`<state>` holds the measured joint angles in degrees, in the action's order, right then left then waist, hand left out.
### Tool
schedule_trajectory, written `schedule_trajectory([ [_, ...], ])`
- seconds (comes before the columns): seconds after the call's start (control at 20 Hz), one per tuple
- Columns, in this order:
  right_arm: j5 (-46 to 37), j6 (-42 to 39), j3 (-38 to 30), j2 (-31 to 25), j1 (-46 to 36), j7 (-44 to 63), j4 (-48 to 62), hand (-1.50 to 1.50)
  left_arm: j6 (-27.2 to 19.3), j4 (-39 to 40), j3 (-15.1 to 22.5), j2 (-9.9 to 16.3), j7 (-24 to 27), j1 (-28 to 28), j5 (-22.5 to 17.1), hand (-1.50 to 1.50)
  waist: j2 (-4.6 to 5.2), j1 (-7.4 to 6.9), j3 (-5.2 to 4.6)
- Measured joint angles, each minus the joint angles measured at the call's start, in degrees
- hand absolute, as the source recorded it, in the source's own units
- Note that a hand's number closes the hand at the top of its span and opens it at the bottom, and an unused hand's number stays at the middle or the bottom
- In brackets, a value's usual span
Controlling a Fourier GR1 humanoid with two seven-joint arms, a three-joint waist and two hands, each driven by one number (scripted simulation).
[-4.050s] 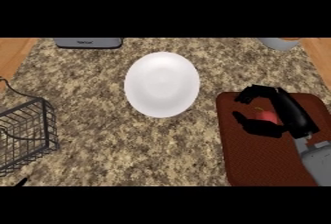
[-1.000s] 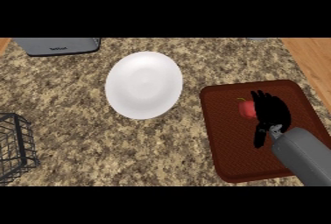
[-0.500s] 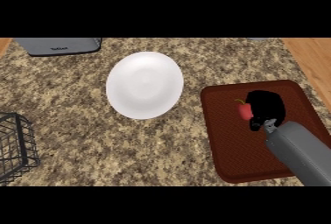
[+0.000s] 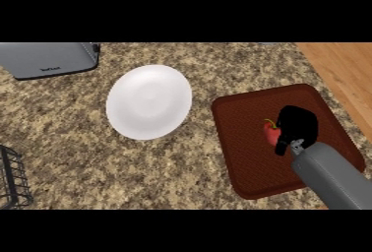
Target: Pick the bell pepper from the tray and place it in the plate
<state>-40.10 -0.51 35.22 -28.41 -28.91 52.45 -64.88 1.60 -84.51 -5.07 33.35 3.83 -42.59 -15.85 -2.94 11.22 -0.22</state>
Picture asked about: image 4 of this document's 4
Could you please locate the white plate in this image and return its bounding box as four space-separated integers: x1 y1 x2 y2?
105 64 193 141

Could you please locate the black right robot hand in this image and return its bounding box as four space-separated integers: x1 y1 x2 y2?
273 104 320 157

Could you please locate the black wire rack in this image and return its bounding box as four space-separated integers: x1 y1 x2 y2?
0 144 35 211

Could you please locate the red bell pepper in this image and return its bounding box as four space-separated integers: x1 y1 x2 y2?
261 118 283 147

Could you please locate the grey toaster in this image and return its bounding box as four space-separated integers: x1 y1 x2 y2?
0 42 102 81

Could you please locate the brown tray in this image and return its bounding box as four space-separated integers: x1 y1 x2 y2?
211 83 368 200

